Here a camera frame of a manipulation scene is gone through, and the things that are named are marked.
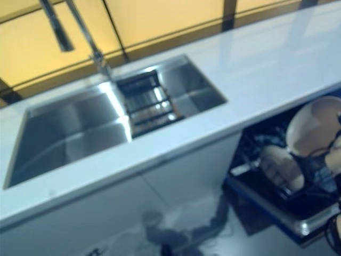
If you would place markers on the stainless steel double sink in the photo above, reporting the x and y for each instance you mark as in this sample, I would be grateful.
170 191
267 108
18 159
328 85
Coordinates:
66 133

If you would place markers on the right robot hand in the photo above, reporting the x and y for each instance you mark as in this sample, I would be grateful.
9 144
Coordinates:
335 157

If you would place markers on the black dish drying rack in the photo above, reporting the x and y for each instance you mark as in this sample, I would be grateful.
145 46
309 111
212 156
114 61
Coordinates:
152 106

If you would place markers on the white cabinet door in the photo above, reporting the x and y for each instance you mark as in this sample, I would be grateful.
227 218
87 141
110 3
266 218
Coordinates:
80 218
191 173

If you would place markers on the chrome pull-down kitchen faucet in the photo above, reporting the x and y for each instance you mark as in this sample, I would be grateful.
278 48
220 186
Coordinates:
93 45

